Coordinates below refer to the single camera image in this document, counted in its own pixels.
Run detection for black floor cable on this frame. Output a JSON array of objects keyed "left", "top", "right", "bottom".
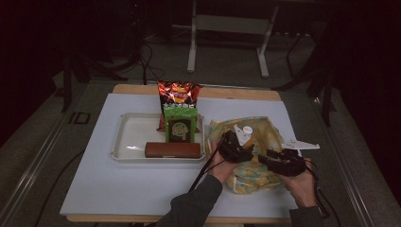
[{"left": 33, "top": 150, "right": 86, "bottom": 227}]

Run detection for person's left hand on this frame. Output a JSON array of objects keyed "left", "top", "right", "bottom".
[{"left": 207, "top": 140, "right": 241, "bottom": 186}]

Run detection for white plastic tray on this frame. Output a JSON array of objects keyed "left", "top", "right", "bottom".
[{"left": 110, "top": 112, "right": 207, "bottom": 164}]

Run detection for metal floor rail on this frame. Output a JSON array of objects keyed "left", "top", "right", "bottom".
[
  {"left": 310, "top": 96, "right": 376, "bottom": 227},
  {"left": 0, "top": 107, "right": 78, "bottom": 227}
]

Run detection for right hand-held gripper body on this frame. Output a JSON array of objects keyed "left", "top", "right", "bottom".
[{"left": 267, "top": 139, "right": 321, "bottom": 178}]

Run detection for yellow floral cloth bag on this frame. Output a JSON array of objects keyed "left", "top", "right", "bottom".
[{"left": 206, "top": 116, "right": 291, "bottom": 196}]

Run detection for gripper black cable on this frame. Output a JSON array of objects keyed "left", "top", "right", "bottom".
[
  {"left": 304, "top": 162, "right": 343, "bottom": 227},
  {"left": 188, "top": 133, "right": 227, "bottom": 192}
]

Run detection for black floor cables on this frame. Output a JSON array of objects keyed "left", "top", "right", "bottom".
[{"left": 137, "top": 41, "right": 166, "bottom": 86}]

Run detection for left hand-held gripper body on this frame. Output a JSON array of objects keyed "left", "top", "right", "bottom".
[{"left": 218, "top": 124, "right": 253, "bottom": 165}]

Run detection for white table sheet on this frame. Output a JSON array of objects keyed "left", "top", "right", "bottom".
[{"left": 60, "top": 93, "right": 301, "bottom": 217}]

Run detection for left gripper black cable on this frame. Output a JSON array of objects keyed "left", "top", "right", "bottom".
[{"left": 188, "top": 133, "right": 227, "bottom": 192}]

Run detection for black stand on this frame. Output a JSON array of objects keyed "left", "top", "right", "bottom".
[
  {"left": 61, "top": 46, "right": 129, "bottom": 113},
  {"left": 272, "top": 31, "right": 338, "bottom": 128}
]

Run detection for person's right hand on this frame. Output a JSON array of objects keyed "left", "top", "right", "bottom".
[{"left": 279, "top": 159, "right": 319, "bottom": 209}]

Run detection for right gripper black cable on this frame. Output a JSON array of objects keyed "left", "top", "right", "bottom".
[{"left": 304, "top": 162, "right": 343, "bottom": 227}]

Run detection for green snack packet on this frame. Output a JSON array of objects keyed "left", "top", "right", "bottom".
[{"left": 163, "top": 106, "right": 199, "bottom": 144}]

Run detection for white metal stand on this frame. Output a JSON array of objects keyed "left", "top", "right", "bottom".
[{"left": 171, "top": 0, "right": 280, "bottom": 79}]

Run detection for red chip bag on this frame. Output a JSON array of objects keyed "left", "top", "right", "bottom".
[{"left": 156, "top": 80, "right": 203, "bottom": 132}]

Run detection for brown snack bar packet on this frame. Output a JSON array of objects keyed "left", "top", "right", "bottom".
[{"left": 144, "top": 141, "right": 202, "bottom": 159}]

